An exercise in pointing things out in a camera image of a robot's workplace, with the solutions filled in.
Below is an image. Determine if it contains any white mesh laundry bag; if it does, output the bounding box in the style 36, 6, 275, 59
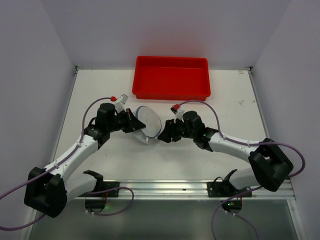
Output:
132, 105, 162, 145

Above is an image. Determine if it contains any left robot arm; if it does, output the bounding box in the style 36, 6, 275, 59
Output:
24, 103, 147, 218

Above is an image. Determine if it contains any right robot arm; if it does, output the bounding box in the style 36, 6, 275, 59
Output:
158, 111, 294, 192

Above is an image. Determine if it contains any red plastic tray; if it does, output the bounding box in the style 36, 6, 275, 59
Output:
132, 56, 211, 101

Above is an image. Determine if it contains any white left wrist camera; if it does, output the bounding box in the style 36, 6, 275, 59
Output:
114, 94, 129, 113

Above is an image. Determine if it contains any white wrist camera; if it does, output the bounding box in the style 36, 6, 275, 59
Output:
170, 104, 185, 121
114, 94, 129, 113

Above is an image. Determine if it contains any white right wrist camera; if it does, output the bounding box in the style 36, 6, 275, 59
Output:
170, 104, 185, 121

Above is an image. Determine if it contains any aluminium frame rail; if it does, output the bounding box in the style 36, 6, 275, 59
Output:
74, 177, 296, 201

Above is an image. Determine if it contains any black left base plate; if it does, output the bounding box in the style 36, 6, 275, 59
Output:
100, 181, 120, 198

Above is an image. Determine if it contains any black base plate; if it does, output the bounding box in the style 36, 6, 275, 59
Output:
206, 181, 252, 198
100, 181, 120, 198

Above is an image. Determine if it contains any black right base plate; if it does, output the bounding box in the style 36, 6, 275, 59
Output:
206, 181, 252, 198

